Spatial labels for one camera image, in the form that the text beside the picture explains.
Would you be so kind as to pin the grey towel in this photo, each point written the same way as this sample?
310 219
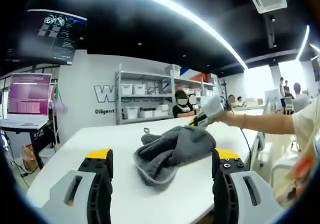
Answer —
190 144

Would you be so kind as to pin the dark hanging monitor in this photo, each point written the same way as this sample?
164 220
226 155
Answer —
55 34

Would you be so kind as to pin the small green red flag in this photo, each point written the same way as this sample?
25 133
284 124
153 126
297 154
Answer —
57 94

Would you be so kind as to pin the row of white storage boxes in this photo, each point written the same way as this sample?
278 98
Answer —
138 89

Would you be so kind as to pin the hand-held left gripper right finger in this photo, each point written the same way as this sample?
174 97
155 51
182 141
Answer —
225 199

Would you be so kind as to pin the short ceiling light strip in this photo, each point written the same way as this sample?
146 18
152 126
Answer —
303 41

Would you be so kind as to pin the black standing desk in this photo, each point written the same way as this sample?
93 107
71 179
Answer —
40 134

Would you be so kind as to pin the purple rolled mat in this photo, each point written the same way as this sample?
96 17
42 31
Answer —
58 107

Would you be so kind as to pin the orange plastic bag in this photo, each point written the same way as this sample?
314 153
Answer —
28 159

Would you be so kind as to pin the grey metal shelving rack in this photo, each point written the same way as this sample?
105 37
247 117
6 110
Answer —
118 96

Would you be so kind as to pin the white chair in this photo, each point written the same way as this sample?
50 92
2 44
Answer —
282 164

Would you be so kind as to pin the person's right hand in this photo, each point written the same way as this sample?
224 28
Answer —
231 120

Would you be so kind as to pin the open laptop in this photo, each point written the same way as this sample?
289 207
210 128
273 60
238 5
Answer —
30 96

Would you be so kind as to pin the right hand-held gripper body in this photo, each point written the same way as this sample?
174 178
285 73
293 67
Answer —
213 109

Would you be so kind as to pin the white table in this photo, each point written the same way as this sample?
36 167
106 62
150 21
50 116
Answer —
100 139

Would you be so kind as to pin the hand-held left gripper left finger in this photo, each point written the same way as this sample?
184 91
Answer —
98 199

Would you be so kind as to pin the long ceiling light strip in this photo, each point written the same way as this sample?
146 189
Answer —
220 36

